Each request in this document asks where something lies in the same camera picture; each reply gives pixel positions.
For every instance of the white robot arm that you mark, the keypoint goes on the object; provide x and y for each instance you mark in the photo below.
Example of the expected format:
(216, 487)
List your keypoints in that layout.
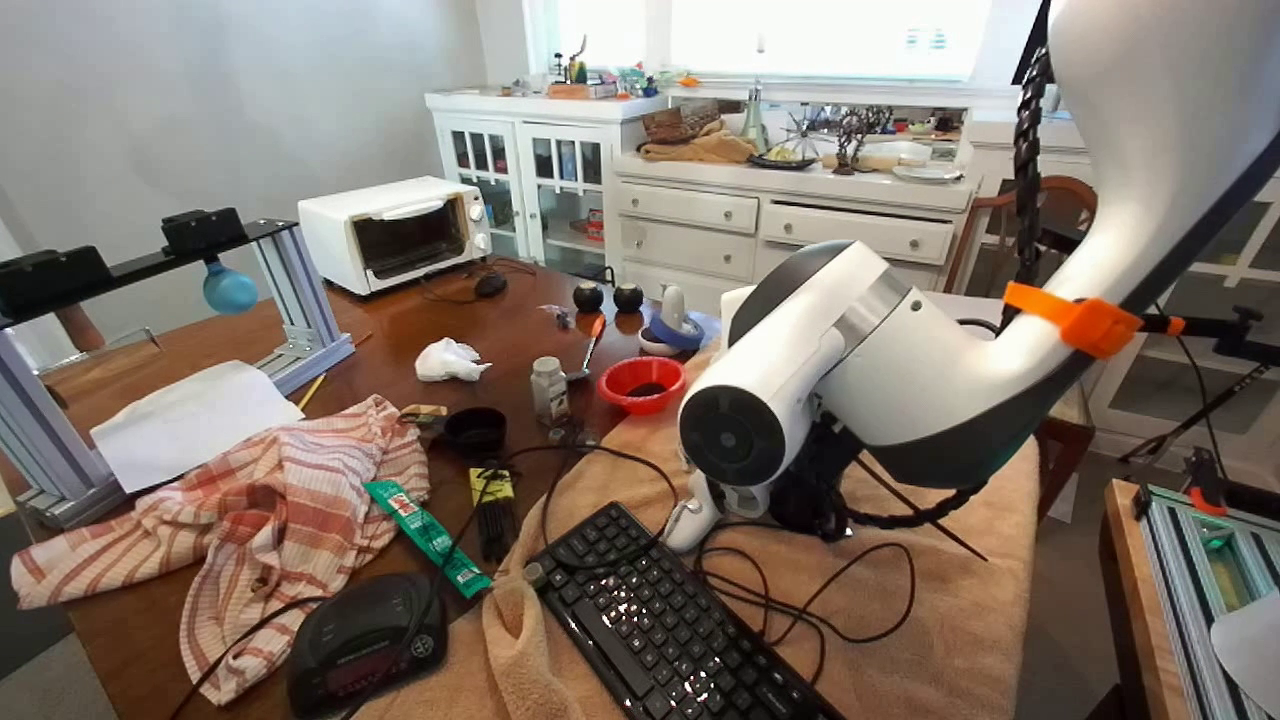
(932, 363)

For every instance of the red plastic bowl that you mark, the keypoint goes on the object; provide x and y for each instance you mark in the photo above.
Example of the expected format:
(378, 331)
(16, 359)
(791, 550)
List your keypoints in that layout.
(623, 397)

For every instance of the orange and grey pen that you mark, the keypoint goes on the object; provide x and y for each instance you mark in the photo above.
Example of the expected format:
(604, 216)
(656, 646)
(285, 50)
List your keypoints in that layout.
(589, 351)

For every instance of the white plastic figure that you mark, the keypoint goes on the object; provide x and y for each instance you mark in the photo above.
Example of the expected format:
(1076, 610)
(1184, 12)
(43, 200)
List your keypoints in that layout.
(673, 308)

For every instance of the small silver metal clip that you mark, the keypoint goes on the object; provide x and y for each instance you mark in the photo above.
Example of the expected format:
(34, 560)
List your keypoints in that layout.
(557, 319)

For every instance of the white drawer sideboard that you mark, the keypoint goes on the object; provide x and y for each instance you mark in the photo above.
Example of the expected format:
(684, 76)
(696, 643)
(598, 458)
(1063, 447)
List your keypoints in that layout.
(664, 226)

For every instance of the white computer mouse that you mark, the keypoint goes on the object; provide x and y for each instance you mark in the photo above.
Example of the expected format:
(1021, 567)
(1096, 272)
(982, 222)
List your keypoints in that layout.
(684, 522)

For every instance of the black computer mouse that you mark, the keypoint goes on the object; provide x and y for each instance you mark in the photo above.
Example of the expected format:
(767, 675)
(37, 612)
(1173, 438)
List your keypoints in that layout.
(488, 287)

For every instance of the black round dish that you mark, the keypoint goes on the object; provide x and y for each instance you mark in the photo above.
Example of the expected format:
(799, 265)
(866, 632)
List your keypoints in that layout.
(475, 433)

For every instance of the crumpled white tissue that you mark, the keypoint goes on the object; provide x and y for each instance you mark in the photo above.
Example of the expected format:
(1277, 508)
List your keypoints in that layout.
(446, 363)

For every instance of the white glass door cabinet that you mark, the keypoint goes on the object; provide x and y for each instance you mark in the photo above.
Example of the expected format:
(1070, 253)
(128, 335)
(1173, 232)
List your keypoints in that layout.
(1240, 403)
(513, 200)

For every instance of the black and yellow tool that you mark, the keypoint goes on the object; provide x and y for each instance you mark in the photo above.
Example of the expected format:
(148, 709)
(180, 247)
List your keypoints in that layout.
(488, 515)

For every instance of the small tan object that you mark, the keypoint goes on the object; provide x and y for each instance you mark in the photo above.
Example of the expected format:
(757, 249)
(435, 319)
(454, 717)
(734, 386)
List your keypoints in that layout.
(425, 419)

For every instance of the brown wicker basket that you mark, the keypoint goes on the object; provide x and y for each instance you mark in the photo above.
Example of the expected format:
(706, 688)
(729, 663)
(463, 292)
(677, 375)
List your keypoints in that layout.
(683, 124)

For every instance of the dark shallow dish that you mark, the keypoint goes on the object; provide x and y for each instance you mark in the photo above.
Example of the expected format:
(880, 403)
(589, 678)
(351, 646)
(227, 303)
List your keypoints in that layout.
(782, 158)

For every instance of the black computer keyboard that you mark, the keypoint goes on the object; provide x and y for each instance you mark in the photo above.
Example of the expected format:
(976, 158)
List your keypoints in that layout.
(664, 625)

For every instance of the long green packet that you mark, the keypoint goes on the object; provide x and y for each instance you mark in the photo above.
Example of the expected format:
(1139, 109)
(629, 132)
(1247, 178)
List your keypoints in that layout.
(425, 538)

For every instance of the yellow pencil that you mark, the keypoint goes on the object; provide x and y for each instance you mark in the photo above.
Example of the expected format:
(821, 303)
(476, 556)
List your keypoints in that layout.
(308, 395)

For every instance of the white toaster oven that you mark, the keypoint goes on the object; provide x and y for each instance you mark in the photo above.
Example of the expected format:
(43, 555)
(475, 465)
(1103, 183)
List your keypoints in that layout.
(332, 226)

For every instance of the beige terry towel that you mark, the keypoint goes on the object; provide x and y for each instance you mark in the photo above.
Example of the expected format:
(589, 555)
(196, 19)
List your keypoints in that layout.
(932, 612)

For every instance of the black alarm clock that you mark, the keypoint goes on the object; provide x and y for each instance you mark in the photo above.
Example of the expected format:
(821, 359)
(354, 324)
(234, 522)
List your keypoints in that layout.
(366, 646)

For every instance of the red striped cloth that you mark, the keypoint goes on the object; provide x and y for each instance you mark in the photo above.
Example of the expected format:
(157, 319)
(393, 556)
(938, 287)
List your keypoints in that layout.
(266, 522)

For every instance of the blue ball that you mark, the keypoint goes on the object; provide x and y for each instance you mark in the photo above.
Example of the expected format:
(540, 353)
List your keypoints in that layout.
(231, 289)

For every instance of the white paper sheet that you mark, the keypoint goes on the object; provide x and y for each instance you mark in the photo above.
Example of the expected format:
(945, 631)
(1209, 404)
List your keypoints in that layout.
(187, 422)

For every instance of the wooden chair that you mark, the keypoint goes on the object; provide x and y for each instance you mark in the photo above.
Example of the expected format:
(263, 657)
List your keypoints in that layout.
(1072, 200)

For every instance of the wooden side table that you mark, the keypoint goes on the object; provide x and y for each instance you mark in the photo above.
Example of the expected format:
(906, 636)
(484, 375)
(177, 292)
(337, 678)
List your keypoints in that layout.
(1124, 625)

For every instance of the black boom stand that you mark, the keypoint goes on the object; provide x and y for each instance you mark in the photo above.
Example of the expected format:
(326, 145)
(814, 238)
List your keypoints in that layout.
(1215, 324)

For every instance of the white round disc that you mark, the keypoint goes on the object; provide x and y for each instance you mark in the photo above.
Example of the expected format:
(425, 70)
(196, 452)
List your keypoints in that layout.
(1254, 655)

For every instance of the aluminium profile frame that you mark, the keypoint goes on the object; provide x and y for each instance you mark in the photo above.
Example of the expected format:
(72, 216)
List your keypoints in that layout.
(1173, 560)
(312, 305)

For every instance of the black stereo camera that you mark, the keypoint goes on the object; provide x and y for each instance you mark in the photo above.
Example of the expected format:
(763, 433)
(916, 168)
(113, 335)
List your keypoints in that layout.
(202, 232)
(52, 281)

